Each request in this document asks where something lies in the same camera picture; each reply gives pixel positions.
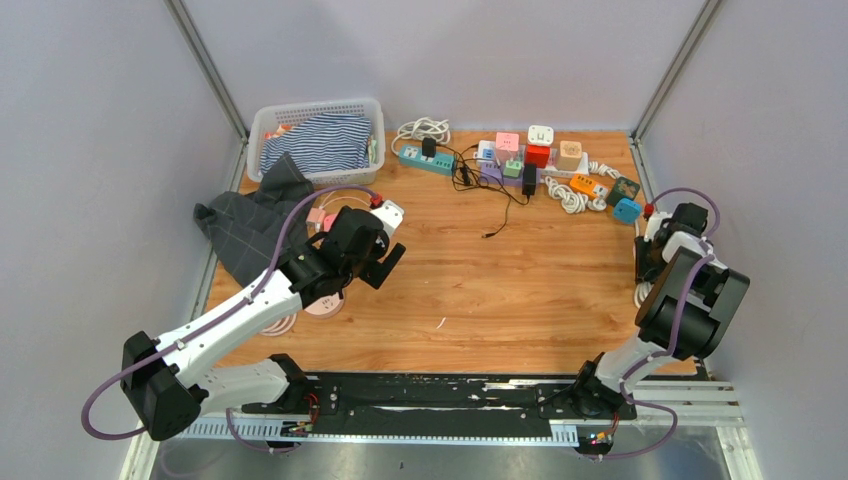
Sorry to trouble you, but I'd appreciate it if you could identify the white long power strip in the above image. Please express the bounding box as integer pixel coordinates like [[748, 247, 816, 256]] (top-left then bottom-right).
[[473, 140, 590, 179]]

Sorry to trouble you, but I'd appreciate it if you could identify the purple power strip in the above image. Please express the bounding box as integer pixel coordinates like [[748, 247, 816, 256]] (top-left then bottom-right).
[[477, 161, 522, 188]]

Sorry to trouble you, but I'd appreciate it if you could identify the dark grey checked cloth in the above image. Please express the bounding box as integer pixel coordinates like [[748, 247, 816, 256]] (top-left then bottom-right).
[[193, 153, 314, 287]]

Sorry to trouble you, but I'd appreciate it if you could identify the black charger on teal strip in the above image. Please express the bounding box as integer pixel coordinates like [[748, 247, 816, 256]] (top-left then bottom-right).
[[421, 137, 438, 159]]

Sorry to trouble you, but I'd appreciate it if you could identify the teal power strip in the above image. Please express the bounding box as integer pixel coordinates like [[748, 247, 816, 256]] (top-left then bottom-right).
[[398, 145, 455, 177]]

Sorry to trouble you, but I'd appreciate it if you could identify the tan cube socket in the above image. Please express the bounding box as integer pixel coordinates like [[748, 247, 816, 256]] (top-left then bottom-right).
[[556, 140, 583, 172]]

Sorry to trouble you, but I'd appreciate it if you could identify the pink cube socket back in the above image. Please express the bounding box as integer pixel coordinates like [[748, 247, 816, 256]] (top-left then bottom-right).
[[494, 132, 520, 164]]

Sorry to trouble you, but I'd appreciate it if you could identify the white plastic basket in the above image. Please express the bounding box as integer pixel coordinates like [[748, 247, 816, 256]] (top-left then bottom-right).
[[246, 98, 387, 185]]

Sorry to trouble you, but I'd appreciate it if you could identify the black power adapter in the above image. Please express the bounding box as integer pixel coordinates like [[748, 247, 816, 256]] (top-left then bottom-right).
[[521, 163, 538, 199]]

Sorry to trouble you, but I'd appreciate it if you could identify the orange power strip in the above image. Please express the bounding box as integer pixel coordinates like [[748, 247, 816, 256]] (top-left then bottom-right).
[[569, 174, 609, 200]]

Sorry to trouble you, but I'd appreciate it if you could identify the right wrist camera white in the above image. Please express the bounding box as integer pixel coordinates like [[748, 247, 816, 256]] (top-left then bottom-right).
[[643, 208, 672, 242]]

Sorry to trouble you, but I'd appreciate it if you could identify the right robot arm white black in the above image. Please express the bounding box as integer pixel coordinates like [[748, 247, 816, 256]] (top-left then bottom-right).
[[565, 203, 751, 418]]

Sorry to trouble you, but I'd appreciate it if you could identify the light pink usb charger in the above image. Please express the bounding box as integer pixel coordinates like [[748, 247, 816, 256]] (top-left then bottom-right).
[[306, 208, 327, 232]]

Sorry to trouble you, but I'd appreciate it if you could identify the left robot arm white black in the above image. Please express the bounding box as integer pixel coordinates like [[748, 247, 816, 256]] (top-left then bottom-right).
[[120, 201, 405, 441]]

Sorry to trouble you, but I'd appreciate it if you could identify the green small adapter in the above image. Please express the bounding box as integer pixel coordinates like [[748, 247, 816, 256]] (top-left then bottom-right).
[[502, 160, 523, 179]]

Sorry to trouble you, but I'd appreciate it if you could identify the blue white striped cloth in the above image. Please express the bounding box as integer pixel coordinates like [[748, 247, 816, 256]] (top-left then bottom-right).
[[259, 113, 372, 175]]

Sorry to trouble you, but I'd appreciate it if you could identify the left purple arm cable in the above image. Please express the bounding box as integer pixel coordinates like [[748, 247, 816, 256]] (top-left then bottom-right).
[[80, 185, 379, 441]]

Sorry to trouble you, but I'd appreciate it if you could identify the pink power strip cord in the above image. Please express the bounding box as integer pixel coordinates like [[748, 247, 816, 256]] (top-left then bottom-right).
[[258, 313, 299, 338]]

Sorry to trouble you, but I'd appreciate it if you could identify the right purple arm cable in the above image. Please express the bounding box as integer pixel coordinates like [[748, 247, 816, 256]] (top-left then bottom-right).
[[596, 187, 722, 461]]

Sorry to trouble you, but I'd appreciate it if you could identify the red cube socket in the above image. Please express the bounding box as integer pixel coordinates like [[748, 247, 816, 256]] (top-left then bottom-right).
[[524, 144, 551, 169]]

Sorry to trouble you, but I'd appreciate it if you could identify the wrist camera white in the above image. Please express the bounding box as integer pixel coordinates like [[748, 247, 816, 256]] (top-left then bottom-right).
[[370, 200, 405, 239], [643, 208, 672, 242]]

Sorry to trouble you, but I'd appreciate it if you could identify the white cord edge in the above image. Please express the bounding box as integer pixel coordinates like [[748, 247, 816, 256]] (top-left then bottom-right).
[[632, 218, 657, 310]]

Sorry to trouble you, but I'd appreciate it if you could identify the dark green cube socket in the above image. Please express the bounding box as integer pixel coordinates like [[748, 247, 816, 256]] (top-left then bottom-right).
[[605, 176, 641, 206]]

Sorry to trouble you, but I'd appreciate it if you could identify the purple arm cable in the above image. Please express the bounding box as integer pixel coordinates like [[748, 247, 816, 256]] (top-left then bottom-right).
[[80, 185, 379, 441], [596, 187, 722, 461]]

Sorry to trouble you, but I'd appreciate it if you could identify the white coiled cord back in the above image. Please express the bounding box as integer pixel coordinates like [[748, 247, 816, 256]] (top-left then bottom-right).
[[389, 116, 452, 158]]

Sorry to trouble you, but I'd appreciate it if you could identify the blue cube socket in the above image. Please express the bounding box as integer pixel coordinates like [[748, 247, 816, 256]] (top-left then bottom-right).
[[612, 198, 643, 225]]

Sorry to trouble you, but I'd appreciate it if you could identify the pink usb cable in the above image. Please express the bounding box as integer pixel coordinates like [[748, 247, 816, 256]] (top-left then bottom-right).
[[313, 185, 372, 213]]

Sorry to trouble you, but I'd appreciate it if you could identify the white coiled cord middle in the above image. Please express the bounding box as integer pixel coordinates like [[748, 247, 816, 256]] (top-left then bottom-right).
[[543, 175, 607, 215]]

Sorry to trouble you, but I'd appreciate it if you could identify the round pink power strip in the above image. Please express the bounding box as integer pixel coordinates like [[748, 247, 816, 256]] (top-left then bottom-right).
[[303, 293, 345, 318]]

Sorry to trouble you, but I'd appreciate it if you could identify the pink cube adapter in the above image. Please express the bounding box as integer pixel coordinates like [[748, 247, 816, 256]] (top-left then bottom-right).
[[322, 213, 337, 232]]

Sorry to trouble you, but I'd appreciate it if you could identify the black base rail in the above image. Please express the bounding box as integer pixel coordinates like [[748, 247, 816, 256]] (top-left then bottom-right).
[[232, 372, 637, 445]]

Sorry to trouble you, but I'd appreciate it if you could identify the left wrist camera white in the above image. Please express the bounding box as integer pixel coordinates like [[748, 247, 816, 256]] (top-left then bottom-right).
[[370, 200, 405, 239]]

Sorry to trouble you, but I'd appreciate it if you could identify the white cube socket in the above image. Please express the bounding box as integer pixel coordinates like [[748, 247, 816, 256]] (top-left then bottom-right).
[[526, 124, 555, 147]]

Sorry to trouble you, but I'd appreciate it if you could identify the black thin cable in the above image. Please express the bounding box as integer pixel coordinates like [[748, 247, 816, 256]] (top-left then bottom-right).
[[437, 142, 531, 240]]

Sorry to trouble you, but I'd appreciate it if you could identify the white coiled cord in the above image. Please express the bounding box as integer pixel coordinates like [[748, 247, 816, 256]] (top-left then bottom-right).
[[543, 175, 607, 215], [389, 116, 452, 158]]

